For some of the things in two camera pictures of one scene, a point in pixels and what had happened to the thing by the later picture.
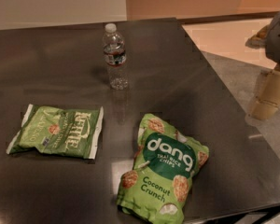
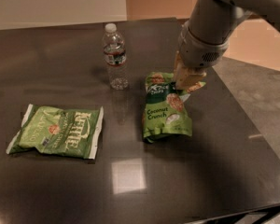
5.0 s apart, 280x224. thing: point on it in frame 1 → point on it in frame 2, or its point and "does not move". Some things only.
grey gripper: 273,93 → 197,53
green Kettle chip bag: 71,132 does not move
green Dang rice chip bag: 156,188 → 164,113
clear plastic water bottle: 115,59 does not move
